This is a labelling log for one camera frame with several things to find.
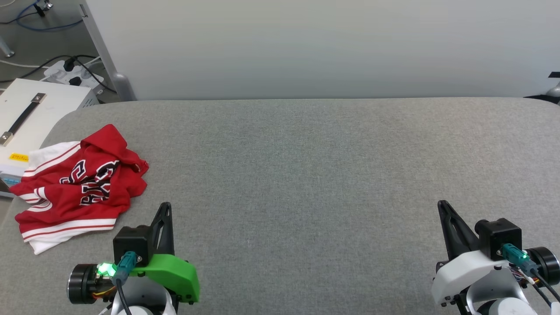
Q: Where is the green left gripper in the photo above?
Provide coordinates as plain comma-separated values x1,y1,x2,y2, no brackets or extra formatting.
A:
67,202,200,305

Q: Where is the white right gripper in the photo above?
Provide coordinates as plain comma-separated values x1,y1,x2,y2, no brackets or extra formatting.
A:
431,200,560,306

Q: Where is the red white basketball jersey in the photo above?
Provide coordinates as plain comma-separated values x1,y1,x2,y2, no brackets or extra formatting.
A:
9,124,149,255

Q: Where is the white equipment box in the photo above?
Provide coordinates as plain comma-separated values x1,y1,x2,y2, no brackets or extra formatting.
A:
0,78,100,197

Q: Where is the white power strip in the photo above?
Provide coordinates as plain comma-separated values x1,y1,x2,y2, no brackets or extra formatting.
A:
43,59,105,95

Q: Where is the white partition panel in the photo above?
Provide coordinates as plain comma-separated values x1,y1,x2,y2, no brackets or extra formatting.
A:
85,0,560,101

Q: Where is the grey partition post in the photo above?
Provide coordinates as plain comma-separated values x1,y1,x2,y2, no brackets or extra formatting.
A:
80,3,137,102

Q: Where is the black power cable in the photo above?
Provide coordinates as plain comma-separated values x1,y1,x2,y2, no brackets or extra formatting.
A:
0,54,118,95

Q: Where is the black carry handle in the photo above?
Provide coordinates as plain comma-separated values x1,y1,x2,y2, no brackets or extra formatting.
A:
0,93,47,146

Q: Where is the white cable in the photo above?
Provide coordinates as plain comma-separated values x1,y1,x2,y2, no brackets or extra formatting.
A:
0,59,44,69

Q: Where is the blue cable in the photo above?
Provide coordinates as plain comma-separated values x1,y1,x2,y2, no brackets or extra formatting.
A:
16,0,84,32

